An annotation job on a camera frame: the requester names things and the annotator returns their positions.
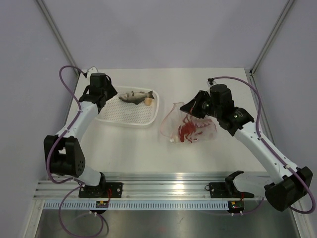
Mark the left aluminium frame post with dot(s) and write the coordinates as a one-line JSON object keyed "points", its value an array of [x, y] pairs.
{"points": [[55, 30]]}

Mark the aluminium frame post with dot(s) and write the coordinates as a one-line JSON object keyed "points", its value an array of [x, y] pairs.
{"points": [[55, 30], [272, 36]]}

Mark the clear zip top bag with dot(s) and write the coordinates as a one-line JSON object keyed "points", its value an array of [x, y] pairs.
{"points": [[173, 120]]}

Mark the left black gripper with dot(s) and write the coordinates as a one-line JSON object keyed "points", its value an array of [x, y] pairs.
{"points": [[111, 91]]}

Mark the grey toy fish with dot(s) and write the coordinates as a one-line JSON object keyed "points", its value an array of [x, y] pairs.
{"points": [[135, 97]]}

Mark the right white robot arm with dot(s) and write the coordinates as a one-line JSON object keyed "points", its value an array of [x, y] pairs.
{"points": [[289, 182]]}

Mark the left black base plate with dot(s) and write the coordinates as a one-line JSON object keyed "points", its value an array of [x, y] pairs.
{"points": [[107, 190]]}

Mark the right small circuit board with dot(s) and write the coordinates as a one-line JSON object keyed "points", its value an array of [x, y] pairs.
{"points": [[236, 206]]}

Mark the small circuit board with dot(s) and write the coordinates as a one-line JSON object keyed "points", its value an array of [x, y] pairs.
{"points": [[102, 204], [236, 206]]}

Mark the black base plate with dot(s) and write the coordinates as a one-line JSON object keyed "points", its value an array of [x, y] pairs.
{"points": [[107, 190], [225, 190]]}

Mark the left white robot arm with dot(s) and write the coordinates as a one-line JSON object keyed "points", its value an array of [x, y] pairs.
{"points": [[64, 157]]}

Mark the aluminium mounting rail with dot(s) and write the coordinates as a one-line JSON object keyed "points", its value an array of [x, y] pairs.
{"points": [[160, 186]]}

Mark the green toy leek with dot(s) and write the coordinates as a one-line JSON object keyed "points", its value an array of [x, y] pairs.
{"points": [[174, 139]]}

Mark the red toy lobster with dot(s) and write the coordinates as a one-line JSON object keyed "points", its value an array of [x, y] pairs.
{"points": [[189, 130]]}

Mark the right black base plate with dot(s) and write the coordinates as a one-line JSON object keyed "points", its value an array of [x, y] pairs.
{"points": [[225, 190]]}

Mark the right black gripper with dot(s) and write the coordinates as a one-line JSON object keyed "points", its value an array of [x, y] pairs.
{"points": [[193, 106]]}

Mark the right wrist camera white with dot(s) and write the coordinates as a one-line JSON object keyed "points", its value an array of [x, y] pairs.
{"points": [[211, 82]]}

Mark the white plastic basket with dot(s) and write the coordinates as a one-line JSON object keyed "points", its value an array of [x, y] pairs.
{"points": [[120, 113]]}

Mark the left small circuit board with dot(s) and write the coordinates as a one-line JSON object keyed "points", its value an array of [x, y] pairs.
{"points": [[102, 204]]}

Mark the right aluminium frame post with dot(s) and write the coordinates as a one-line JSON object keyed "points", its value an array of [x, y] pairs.
{"points": [[272, 36]]}

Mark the white slotted cable duct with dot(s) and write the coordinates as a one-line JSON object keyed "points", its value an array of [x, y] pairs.
{"points": [[172, 205]]}

